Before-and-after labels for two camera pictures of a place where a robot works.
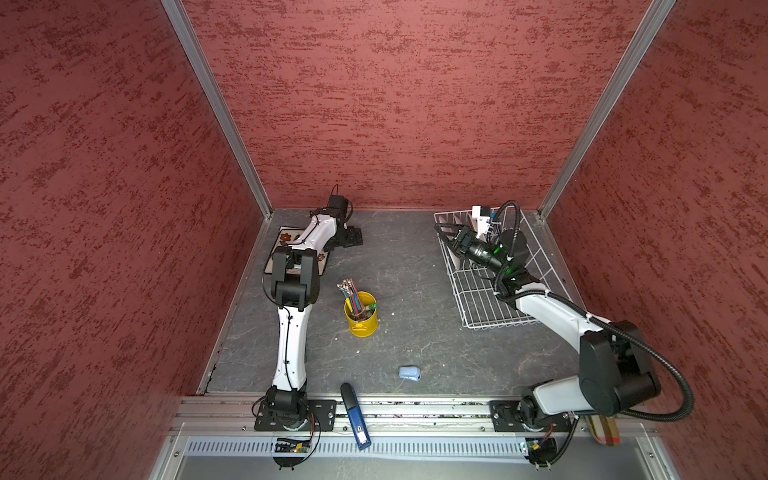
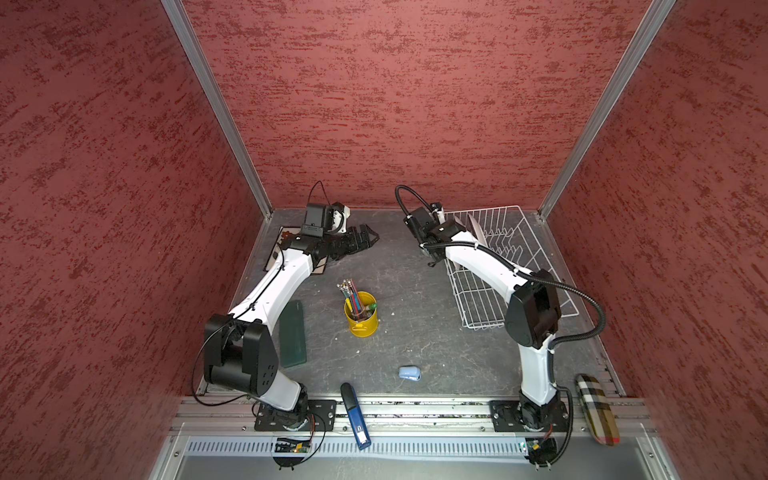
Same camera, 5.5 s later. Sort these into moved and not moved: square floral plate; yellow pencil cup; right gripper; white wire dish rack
Moved: right gripper
Not moved: square floral plate; white wire dish rack; yellow pencil cup
